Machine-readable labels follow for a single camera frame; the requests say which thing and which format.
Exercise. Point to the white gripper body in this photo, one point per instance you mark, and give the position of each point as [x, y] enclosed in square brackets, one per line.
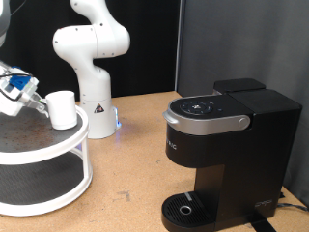
[8, 103]

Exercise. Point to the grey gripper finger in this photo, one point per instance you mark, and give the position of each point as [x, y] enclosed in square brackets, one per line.
[42, 109]
[37, 99]

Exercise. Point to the black Keurig coffee machine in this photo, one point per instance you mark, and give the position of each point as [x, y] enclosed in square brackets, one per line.
[257, 145]

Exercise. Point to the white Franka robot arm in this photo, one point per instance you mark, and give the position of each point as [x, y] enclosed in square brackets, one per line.
[93, 80]

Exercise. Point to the white two-tier turntable shelf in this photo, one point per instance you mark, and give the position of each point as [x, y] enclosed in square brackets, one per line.
[29, 138]

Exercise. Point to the black curtain backdrop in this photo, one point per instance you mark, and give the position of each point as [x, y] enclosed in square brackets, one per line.
[151, 48]

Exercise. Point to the black tape strip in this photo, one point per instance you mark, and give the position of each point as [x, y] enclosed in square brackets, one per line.
[262, 225]

